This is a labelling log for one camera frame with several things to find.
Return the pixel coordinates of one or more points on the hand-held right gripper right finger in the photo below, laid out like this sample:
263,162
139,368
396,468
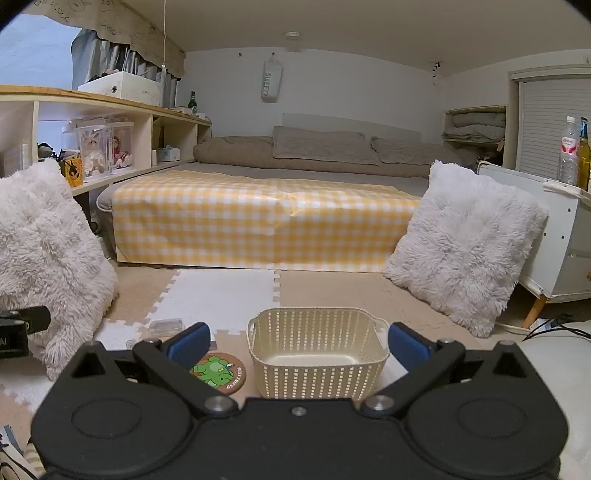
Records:
407,347

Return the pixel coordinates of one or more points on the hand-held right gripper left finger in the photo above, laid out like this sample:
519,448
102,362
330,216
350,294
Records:
189,345

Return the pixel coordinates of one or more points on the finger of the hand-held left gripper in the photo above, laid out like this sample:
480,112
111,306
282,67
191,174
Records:
28,318

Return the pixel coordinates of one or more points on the clear plastic case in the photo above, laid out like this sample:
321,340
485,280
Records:
164,326

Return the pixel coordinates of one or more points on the cream perforated plastic basket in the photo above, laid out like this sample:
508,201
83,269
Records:
318,369

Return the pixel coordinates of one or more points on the beige and white foam mat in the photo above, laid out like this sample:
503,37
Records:
217,295

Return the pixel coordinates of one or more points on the large white fluffy pillow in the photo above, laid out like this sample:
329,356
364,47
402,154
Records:
46,258

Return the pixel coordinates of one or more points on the square white fluffy pillow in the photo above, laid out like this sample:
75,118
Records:
466,244

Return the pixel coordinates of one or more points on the yellow checkered cloth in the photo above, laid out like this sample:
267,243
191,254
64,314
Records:
258,221

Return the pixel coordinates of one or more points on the yellow paper bag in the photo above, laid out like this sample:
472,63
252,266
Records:
72,171

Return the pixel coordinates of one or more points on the clear case with bunny doll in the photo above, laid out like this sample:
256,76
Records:
93,150

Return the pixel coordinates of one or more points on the tissue box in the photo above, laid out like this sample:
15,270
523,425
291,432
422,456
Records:
168,154

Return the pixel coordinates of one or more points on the white cabinet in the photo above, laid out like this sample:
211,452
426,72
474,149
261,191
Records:
568,240

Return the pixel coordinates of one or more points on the clear case with red doll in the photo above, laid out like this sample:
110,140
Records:
122,147

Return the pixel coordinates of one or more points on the grey-brown bed pillow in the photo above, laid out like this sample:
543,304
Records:
318,144
411,150

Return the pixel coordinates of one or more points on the long wooden shelf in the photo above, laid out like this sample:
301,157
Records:
146,134

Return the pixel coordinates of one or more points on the white shelf rack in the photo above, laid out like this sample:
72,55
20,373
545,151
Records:
501,147

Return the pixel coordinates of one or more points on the folded beige blankets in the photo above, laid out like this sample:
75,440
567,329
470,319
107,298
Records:
475,125

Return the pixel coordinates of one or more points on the green glass bottle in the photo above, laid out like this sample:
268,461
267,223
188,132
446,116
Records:
192,104

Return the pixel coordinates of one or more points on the white storage box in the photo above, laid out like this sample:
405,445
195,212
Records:
124,88

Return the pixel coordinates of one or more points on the clear water bottle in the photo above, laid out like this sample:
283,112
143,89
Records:
569,157

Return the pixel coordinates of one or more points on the yellow oil bottle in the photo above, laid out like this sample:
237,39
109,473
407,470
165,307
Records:
584,161

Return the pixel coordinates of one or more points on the white louvered closet door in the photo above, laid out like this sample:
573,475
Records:
549,124

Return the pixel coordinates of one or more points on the grey curtain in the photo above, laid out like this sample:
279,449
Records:
92,50

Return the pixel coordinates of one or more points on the hanging white pouch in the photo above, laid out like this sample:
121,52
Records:
271,81

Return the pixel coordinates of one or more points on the beige printed valance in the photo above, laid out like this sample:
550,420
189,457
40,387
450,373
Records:
115,23

